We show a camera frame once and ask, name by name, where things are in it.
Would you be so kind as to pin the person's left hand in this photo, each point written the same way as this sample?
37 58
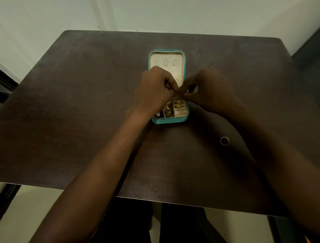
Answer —
152 92

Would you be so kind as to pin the person's right hand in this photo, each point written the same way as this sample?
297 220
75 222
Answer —
215 92

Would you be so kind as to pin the green gold flower earring jewelry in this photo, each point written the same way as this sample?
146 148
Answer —
169 114
167 108

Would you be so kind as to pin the teal jewelry box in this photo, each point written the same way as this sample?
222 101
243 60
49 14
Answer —
170 60

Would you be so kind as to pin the person's right forearm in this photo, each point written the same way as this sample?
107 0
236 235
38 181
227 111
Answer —
282 165

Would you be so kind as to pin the person's left forearm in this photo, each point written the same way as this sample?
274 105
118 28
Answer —
87 185

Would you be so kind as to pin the dark grey upholstered chair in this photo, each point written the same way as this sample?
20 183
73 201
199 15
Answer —
310 65

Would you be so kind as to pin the black trousers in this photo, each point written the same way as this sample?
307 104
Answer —
182 225

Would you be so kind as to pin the black floor door track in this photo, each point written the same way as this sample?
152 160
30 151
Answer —
7 200

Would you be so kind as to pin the white wall conduit strip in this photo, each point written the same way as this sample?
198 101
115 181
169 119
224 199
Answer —
102 15

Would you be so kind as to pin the black door frame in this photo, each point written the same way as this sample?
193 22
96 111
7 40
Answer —
7 85

